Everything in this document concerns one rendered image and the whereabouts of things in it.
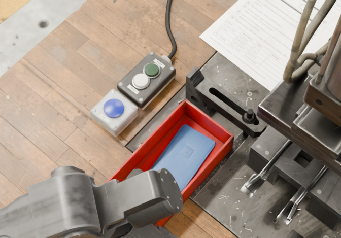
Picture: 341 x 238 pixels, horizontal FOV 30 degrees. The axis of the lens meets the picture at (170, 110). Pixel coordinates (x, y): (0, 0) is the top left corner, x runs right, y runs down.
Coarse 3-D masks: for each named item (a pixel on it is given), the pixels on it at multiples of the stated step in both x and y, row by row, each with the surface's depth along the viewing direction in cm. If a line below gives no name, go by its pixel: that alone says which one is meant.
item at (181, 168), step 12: (180, 132) 123; (192, 132) 123; (180, 144) 122; (192, 144) 122; (204, 144) 122; (168, 156) 121; (180, 156) 121; (192, 156) 121; (156, 168) 120; (168, 168) 120; (180, 168) 120; (192, 168) 120; (180, 180) 119
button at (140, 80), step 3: (138, 75) 126; (141, 75) 126; (144, 75) 126; (135, 78) 125; (138, 78) 125; (141, 78) 125; (144, 78) 125; (147, 78) 125; (135, 81) 125; (138, 81) 125; (141, 81) 125; (144, 81) 125; (147, 81) 125; (135, 84) 125; (138, 84) 125; (141, 84) 125; (144, 84) 125; (141, 87) 125
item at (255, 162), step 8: (248, 160) 118; (256, 160) 116; (264, 160) 113; (256, 168) 119; (272, 176) 116; (280, 176) 118; (272, 184) 119; (296, 184) 111; (312, 200) 112; (312, 208) 114; (320, 208) 111; (328, 208) 109; (320, 216) 114; (328, 216) 112; (336, 216) 109; (328, 224) 114; (336, 224) 112
